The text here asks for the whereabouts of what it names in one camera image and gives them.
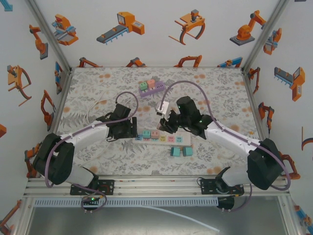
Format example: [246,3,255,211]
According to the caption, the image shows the aluminium front frame rail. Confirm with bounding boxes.
[23,176,291,198]

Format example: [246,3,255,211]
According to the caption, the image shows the aluminium frame post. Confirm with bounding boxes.
[24,0,73,71]
[241,0,291,71]

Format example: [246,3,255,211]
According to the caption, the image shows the aluminium frame leg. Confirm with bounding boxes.
[278,195,304,235]
[12,197,35,235]

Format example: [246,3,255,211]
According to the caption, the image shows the purple power strip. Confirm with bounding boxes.
[138,80,166,98]

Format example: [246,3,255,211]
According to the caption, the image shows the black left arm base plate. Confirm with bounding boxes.
[70,180,115,196]

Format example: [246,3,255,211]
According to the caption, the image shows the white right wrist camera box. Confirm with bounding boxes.
[156,101,171,116]

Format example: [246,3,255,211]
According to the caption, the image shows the white power strip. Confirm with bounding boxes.
[134,130,192,145]

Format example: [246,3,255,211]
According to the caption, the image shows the white slotted cable duct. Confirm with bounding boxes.
[33,197,219,207]

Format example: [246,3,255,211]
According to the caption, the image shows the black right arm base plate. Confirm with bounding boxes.
[200,178,245,196]

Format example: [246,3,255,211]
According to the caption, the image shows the aluminium side rail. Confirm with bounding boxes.
[241,68,279,177]
[47,68,74,138]

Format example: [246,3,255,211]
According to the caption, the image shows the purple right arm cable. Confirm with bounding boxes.
[160,80,291,213]

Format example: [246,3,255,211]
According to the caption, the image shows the small circuit board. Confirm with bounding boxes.
[81,195,101,209]

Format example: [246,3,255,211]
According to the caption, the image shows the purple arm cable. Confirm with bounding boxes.
[160,80,291,213]
[45,92,139,214]

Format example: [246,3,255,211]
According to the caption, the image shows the floral table cloth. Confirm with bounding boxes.
[45,66,273,176]

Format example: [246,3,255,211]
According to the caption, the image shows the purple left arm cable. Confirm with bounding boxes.
[45,92,139,214]

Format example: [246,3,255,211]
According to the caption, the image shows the white plastic tube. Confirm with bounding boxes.
[140,205,221,233]

